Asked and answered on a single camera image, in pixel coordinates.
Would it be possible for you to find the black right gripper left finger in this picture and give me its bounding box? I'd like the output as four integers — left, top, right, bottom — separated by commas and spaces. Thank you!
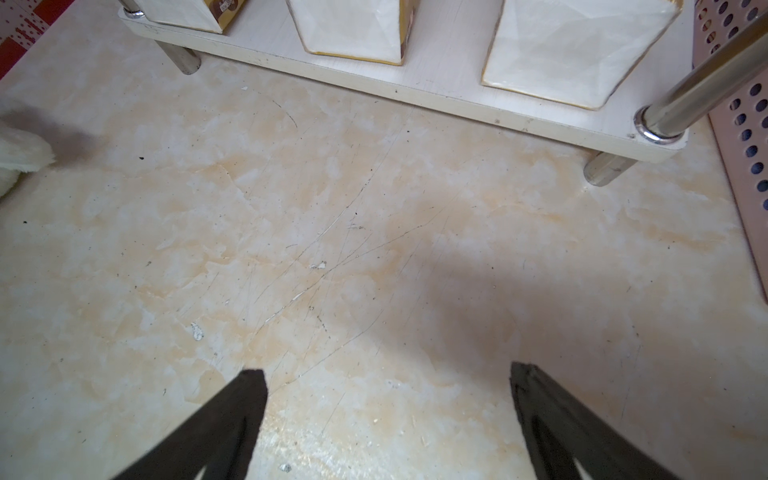
116, 369, 268, 479

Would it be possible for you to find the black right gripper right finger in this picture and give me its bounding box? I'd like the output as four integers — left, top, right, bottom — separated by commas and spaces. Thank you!
510, 362, 677, 479

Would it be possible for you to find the gold tissue pack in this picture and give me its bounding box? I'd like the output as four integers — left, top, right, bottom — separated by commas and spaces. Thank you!
137, 0, 246, 34
287, 0, 419, 66
481, 0, 683, 110

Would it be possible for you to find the white two-tier metal shelf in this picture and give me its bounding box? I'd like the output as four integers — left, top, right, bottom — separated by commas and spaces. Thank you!
119, 1, 767, 186

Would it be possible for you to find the white plush toy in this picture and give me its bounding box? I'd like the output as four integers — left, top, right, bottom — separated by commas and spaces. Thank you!
1, 124, 56, 196

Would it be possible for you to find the pink plastic basket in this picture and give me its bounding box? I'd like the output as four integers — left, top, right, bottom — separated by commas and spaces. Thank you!
693, 0, 767, 293

